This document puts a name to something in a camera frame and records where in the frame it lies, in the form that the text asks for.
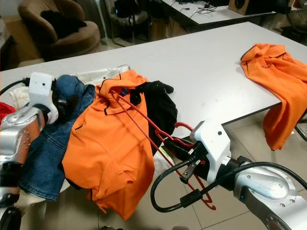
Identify wooden speaker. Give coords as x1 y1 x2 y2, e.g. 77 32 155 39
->
228 0 276 15

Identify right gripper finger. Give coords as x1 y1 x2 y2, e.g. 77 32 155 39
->
163 137 195 149
168 146 192 160

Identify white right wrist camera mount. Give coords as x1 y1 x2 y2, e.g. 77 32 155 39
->
189 120 233 183

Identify white desk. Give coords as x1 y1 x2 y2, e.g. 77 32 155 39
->
161 0 281 27

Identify red plastic hanger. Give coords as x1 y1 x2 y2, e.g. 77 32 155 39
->
111 90 217 211

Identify red shirt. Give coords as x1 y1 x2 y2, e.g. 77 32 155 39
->
0 102 16 120

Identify blue denim shorts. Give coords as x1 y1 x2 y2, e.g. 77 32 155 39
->
31 74 96 201

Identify orange polo shirt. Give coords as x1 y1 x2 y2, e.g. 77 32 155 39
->
61 69 156 220
240 43 307 151

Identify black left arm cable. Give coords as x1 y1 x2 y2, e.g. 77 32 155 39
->
0 77 29 95

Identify brown armchair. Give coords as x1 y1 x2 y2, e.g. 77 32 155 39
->
18 0 101 60

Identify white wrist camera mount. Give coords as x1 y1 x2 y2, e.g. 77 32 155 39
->
28 72 59 126
189 120 233 183

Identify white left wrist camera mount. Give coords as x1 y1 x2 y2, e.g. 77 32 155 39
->
28 72 59 126

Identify black garment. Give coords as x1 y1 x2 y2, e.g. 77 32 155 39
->
41 11 87 39
134 80 178 156

